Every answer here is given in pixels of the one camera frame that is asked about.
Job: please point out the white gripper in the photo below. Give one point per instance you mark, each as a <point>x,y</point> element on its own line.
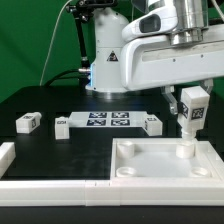
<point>153,62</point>

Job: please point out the white square tabletop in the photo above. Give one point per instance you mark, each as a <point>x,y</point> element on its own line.
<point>156,158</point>

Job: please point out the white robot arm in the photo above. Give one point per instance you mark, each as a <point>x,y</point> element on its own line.
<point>171,43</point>

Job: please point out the white marker plate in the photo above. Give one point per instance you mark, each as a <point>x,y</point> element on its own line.
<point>102,119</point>

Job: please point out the white U-shaped fence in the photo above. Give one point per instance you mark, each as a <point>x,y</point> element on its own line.
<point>112,192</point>

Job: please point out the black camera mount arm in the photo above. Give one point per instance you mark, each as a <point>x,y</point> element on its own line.
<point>82,12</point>

